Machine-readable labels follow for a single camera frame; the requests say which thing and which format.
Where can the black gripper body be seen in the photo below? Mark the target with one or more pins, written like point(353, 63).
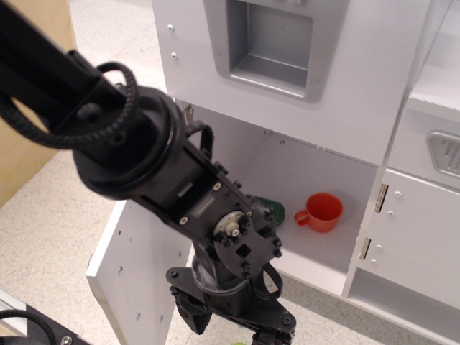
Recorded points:
point(251, 303)

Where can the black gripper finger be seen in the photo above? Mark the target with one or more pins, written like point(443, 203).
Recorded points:
point(193, 311)
point(271, 336)

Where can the white low fridge door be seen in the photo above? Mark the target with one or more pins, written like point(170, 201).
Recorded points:
point(127, 273)

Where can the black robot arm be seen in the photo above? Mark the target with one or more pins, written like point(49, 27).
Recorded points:
point(130, 142)

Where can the white toy fridge cabinet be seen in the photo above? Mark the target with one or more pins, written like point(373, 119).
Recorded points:
point(285, 148)

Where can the green toy item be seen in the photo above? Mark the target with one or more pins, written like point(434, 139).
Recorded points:
point(277, 209)

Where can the red plastic cup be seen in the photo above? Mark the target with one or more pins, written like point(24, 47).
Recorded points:
point(321, 213)

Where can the lower metal hinge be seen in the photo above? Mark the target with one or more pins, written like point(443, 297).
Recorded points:
point(365, 248)

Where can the metal hinge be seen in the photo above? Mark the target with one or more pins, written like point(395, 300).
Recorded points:
point(381, 198)
point(365, 248)

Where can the upper metal hinge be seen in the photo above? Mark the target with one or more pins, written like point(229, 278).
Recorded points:
point(381, 198)

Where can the white side cabinet door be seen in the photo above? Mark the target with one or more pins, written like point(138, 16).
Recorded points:
point(415, 237)

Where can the grey oven vent panel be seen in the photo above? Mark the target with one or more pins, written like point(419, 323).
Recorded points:
point(444, 150)

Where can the grey ice dispenser panel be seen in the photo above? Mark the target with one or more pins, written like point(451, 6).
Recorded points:
point(283, 46)

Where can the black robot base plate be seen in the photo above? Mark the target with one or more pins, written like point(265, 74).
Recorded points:
point(40, 330)

